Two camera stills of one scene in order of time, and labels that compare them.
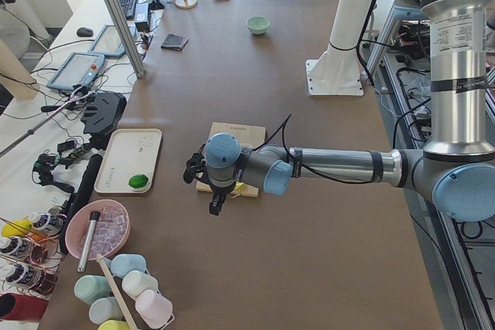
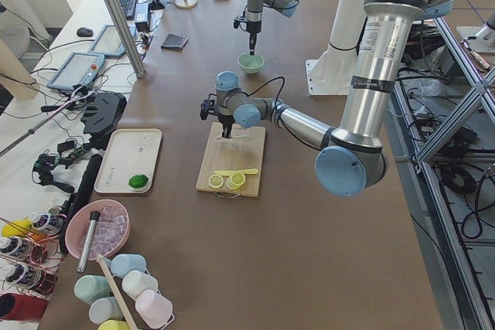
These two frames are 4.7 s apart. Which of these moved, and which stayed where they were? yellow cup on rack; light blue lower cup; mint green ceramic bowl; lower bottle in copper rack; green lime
Moved: mint green ceramic bowl
Stayed: green lime; lower bottle in copper rack; yellow cup on rack; light blue lower cup
